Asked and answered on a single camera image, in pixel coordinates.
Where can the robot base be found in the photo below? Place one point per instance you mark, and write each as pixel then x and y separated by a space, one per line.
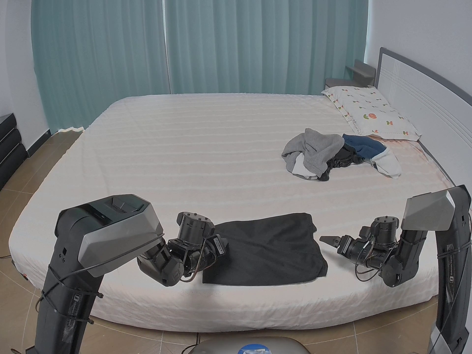
pixel 221 347

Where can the black chest of drawers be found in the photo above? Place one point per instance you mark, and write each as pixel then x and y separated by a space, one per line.
pixel 9 146

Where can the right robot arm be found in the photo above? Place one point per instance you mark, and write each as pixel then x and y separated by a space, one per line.
pixel 427 212

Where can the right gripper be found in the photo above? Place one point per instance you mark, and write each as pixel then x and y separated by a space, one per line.
pixel 356 251

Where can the black shirt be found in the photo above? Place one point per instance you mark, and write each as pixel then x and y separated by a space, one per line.
pixel 273 249

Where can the pile of clothes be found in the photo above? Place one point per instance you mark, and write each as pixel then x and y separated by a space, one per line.
pixel 317 149

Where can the bed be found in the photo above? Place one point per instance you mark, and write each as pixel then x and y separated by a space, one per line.
pixel 184 153

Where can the blue-green curtain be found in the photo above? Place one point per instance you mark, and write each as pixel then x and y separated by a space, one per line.
pixel 265 31
pixel 99 50

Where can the white printed pillow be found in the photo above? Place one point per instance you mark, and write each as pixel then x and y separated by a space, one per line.
pixel 372 113

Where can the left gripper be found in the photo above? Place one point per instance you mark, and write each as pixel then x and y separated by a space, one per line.
pixel 215 253

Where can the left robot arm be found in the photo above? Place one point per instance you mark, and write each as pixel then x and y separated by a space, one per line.
pixel 107 227

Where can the grey bedside table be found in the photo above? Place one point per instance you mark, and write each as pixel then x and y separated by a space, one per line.
pixel 356 74

